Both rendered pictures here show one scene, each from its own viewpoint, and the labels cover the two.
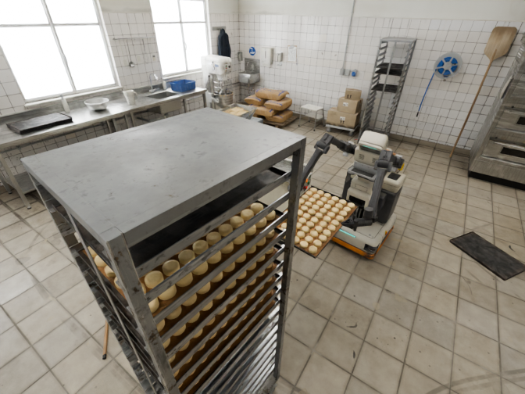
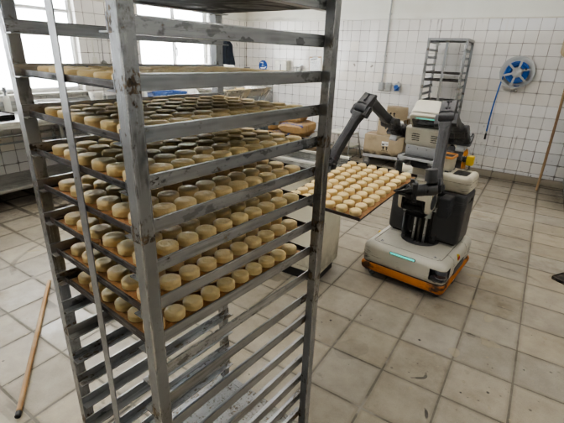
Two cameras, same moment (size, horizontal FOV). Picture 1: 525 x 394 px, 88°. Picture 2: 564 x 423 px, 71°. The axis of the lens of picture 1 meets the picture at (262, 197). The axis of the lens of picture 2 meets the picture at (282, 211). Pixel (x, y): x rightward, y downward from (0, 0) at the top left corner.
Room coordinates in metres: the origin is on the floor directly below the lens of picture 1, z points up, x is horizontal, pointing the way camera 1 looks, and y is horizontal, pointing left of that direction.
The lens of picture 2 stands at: (-0.32, 0.02, 1.55)
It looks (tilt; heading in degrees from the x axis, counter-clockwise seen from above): 22 degrees down; 359
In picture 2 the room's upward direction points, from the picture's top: 2 degrees clockwise
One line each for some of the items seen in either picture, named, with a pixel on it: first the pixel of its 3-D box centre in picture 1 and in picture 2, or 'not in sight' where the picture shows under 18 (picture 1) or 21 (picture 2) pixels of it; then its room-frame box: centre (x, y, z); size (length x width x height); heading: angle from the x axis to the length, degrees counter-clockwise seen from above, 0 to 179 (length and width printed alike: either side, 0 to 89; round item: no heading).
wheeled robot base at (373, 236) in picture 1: (358, 224); (417, 252); (2.41, -1.10, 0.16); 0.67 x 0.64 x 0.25; 141
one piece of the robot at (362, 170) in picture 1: (362, 175); (419, 163); (2.18, -0.91, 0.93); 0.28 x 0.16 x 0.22; 51
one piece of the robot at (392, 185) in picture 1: (370, 189); (430, 197); (2.48, -1.16, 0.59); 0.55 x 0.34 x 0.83; 51
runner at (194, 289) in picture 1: (230, 256); (244, 78); (0.61, 0.10, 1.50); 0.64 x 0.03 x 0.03; 141
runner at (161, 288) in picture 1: (229, 234); (244, 34); (0.61, 0.10, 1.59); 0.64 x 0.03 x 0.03; 141
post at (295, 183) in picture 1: (283, 299); (315, 248); (0.83, -0.12, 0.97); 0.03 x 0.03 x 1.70; 51
